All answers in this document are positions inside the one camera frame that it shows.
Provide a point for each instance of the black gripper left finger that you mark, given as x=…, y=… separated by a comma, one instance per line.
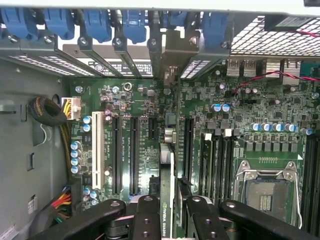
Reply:
x=145, y=220

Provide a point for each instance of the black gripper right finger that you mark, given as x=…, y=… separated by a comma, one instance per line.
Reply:
x=202, y=220

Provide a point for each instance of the black RAM slot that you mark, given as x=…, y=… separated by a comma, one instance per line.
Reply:
x=219, y=170
x=228, y=170
x=308, y=175
x=317, y=175

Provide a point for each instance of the long black expansion slot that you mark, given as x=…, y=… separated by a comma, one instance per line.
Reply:
x=189, y=150
x=116, y=155
x=134, y=155

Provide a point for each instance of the CPU socket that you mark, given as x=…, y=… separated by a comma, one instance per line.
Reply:
x=267, y=195

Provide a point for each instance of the white expansion slot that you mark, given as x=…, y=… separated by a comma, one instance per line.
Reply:
x=98, y=150

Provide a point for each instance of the short black expansion slot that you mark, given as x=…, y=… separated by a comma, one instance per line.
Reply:
x=153, y=128

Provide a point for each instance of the metal locking lever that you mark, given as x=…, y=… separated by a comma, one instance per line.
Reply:
x=298, y=197

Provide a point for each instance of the green motherboard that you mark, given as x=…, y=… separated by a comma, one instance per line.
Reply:
x=140, y=100

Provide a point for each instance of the white power connector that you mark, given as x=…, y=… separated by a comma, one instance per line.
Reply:
x=73, y=107

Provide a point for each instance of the black open PC case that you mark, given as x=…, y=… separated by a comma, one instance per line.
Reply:
x=25, y=150

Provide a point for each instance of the blue card clip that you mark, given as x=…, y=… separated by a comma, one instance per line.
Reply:
x=17, y=22
x=97, y=25
x=175, y=20
x=133, y=26
x=58, y=23
x=215, y=30

